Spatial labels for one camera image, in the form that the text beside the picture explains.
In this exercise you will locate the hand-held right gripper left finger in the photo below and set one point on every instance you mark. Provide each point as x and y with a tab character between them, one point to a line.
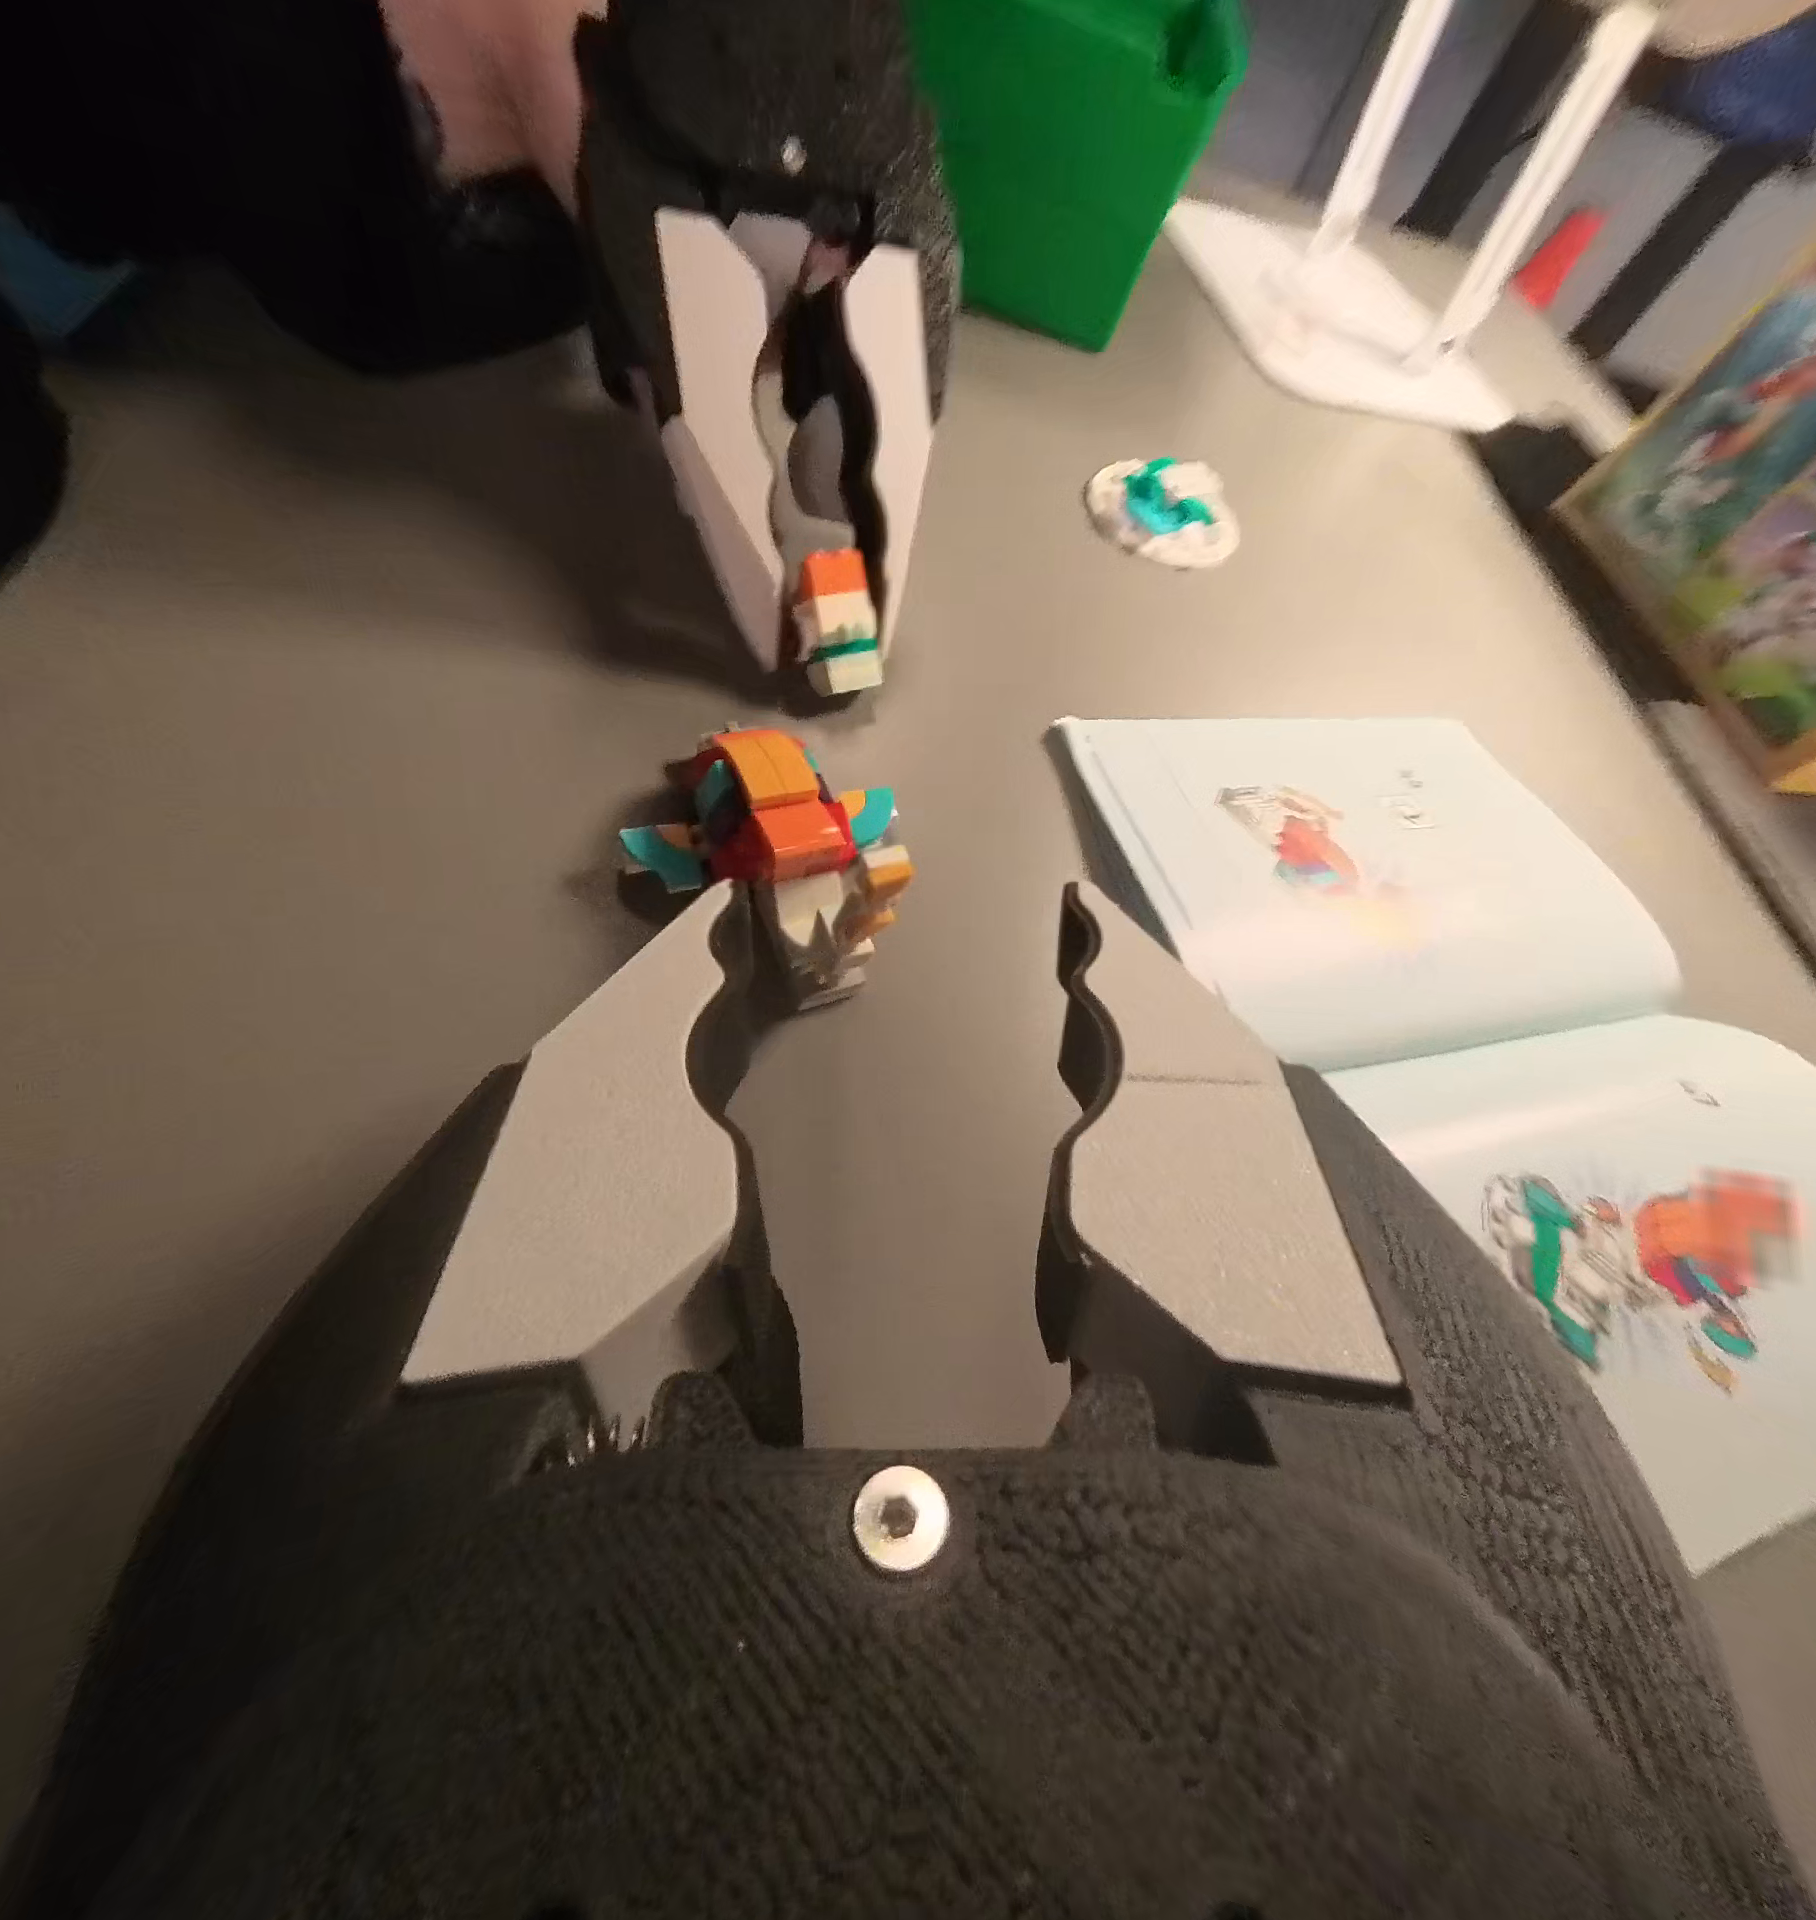
592	1200

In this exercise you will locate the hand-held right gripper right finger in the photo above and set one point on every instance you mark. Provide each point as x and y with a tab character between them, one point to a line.
1223	1216

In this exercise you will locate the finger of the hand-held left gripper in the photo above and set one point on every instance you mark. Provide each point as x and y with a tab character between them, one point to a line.
901	374
705	374

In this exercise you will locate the orange toy brick head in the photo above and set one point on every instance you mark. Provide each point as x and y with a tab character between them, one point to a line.
834	601

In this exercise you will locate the colourful toy brick fish body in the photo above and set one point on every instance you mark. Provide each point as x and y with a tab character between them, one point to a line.
773	840

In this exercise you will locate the yellow toy set box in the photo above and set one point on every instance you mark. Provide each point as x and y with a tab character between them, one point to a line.
1748	497

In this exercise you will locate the person's left hand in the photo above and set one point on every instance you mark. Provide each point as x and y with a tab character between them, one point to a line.
503	75

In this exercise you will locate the green plastic bin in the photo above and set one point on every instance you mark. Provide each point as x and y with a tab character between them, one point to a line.
1060	166

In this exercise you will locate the white teal loose bricks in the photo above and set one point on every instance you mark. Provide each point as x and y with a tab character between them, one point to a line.
1170	532

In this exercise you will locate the open pale blue instruction booklet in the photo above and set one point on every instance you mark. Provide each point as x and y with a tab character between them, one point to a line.
1373	899

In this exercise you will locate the small red object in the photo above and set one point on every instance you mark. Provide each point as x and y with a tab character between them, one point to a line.
1558	258

